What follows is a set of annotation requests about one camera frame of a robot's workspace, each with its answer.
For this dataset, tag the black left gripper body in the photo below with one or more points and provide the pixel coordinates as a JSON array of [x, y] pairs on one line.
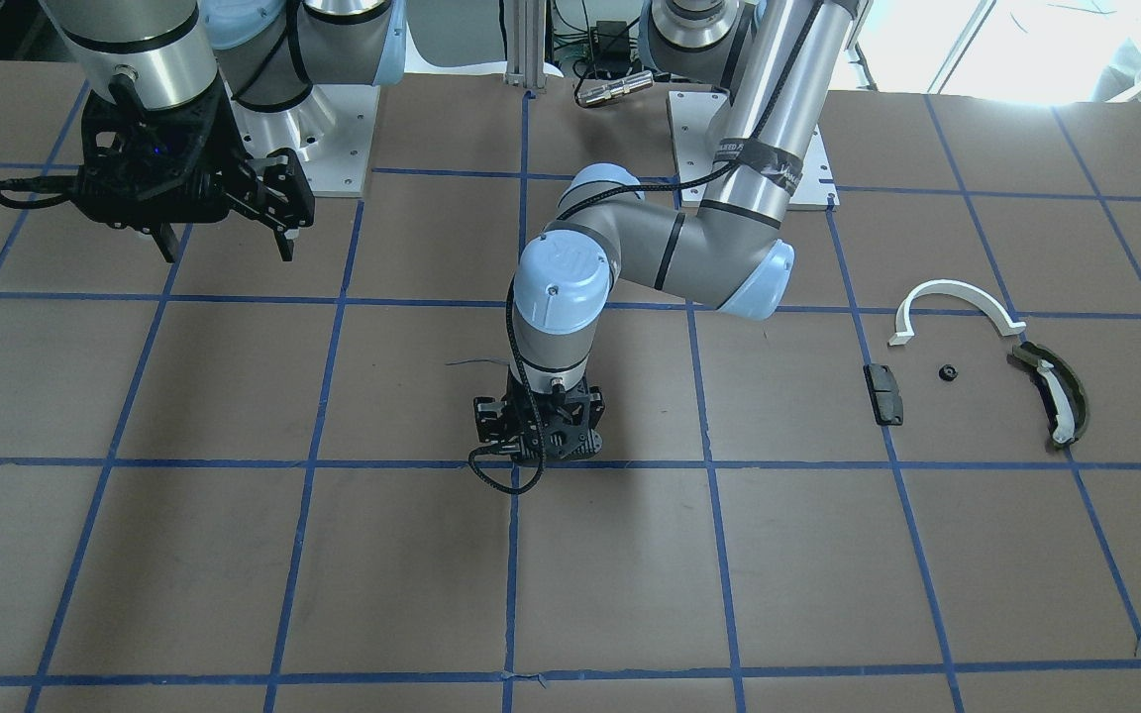
[[487, 419]]

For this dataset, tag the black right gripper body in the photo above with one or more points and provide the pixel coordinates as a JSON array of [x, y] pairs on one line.
[[228, 158]]

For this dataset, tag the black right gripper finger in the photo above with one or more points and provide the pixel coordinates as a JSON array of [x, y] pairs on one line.
[[285, 242], [168, 242]]

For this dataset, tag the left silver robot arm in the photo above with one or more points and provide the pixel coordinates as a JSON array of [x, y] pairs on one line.
[[775, 60]]

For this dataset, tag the dark grey brake pad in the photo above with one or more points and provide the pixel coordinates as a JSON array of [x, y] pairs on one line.
[[884, 394]]

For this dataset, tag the white curved plastic part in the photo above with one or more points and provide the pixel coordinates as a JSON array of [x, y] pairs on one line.
[[994, 310]]

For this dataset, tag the green curved brake shoe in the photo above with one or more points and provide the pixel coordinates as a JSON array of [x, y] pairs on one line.
[[1061, 389]]

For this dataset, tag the aluminium frame post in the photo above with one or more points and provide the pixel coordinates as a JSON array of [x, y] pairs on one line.
[[524, 31]]

